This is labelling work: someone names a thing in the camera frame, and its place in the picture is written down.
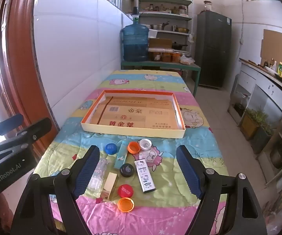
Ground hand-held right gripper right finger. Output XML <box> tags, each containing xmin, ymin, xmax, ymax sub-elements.
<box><xmin>176</xmin><ymin>145</ymin><xmax>269</xmax><ymax>235</ymax></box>

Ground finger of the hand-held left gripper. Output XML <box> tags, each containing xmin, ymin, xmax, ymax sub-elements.
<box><xmin>0</xmin><ymin>114</ymin><xmax>24</xmax><ymax>142</ymax></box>
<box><xmin>0</xmin><ymin>117</ymin><xmax>52</xmax><ymax>157</ymax></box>

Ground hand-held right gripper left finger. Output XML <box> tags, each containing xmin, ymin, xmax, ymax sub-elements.
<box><xmin>10</xmin><ymin>145</ymin><xmax>100</xmax><ymax>235</ymax></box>

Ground clear plastic case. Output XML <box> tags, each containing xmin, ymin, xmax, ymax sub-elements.
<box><xmin>87</xmin><ymin>159</ymin><xmax>107</xmax><ymax>191</ymax></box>

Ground gold lipstick box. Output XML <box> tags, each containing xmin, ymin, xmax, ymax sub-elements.
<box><xmin>100</xmin><ymin>172</ymin><xmax>118</xmax><ymax>200</ymax></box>

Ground blue bottle cap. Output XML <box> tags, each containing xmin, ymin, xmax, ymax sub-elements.
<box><xmin>105</xmin><ymin>143</ymin><xmax>117</xmax><ymax>155</ymax></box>

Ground red bottle cap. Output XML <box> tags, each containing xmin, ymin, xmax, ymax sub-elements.
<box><xmin>118</xmin><ymin>184</ymin><xmax>134</xmax><ymax>199</ymax></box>

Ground white cartoon print box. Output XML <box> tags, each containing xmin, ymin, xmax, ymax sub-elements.
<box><xmin>134</xmin><ymin>159</ymin><xmax>156</xmax><ymax>193</ymax></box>

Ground orange bottle cap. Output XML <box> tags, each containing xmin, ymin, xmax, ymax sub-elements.
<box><xmin>128</xmin><ymin>141</ymin><xmax>141</xmax><ymax>154</ymax></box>
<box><xmin>117</xmin><ymin>198</ymin><xmax>135</xmax><ymax>212</ymax></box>

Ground white bottle cap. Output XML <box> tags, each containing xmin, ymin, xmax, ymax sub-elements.
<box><xmin>139</xmin><ymin>139</ymin><xmax>152</xmax><ymax>151</ymax></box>

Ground shallow orange-rimmed cardboard box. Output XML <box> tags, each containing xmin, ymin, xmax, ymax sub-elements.
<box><xmin>81</xmin><ymin>90</ymin><xmax>187</xmax><ymax>139</ymax></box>

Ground printed cartoon blanket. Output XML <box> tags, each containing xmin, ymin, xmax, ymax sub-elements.
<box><xmin>33</xmin><ymin>70</ymin><xmax>229</xmax><ymax>235</ymax></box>

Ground small teal box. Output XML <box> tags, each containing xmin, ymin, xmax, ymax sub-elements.
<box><xmin>114</xmin><ymin>141</ymin><xmax>129</xmax><ymax>169</ymax></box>

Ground black bottle cap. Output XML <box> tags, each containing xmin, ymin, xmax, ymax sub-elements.
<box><xmin>120</xmin><ymin>164</ymin><xmax>135</xmax><ymax>178</ymax></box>

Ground potted green plants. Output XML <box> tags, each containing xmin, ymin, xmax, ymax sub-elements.
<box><xmin>241</xmin><ymin>108</ymin><xmax>273</xmax><ymax>152</ymax></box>

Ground green metal table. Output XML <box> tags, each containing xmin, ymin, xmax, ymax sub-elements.
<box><xmin>121</xmin><ymin>60</ymin><xmax>201</xmax><ymax>97</ymax></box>

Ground white plastic bag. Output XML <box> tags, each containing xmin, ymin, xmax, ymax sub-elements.
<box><xmin>180</xmin><ymin>55</ymin><xmax>195</xmax><ymax>64</ymax></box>

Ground white kitchen counter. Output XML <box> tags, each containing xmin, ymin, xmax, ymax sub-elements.
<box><xmin>229</xmin><ymin>58</ymin><xmax>282</xmax><ymax>152</ymax></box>

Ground dark grey refrigerator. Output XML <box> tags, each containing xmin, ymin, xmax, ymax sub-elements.
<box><xmin>195</xmin><ymin>11</ymin><xmax>232</xmax><ymax>89</ymax></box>

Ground black wok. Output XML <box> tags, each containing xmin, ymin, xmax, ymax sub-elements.
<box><xmin>172</xmin><ymin>42</ymin><xmax>188</xmax><ymax>51</ymax></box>

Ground brown cardboard box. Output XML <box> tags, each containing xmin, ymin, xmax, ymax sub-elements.
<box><xmin>149</xmin><ymin>38</ymin><xmax>172</xmax><ymax>49</ymax></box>

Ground blue water jug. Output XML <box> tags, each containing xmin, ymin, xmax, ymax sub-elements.
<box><xmin>120</xmin><ymin>21</ymin><xmax>149</xmax><ymax>62</ymax></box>

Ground green shelf unit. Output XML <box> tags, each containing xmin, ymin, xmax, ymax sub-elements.
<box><xmin>137</xmin><ymin>0</ymin><xmax>194</xmax><ymax>54</ymax></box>

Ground red-brown door frame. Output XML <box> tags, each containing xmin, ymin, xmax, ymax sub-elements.
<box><xmin>0</xmin><ymin>0</ymin><xmax>61</xmax><ymax>162</ymax></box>

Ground cardboard wall sheet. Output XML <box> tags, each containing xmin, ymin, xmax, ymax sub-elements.
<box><xmin>261</xmin><ymin>29</ymin><xmax>282</xmax><ymax>65</ymax></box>

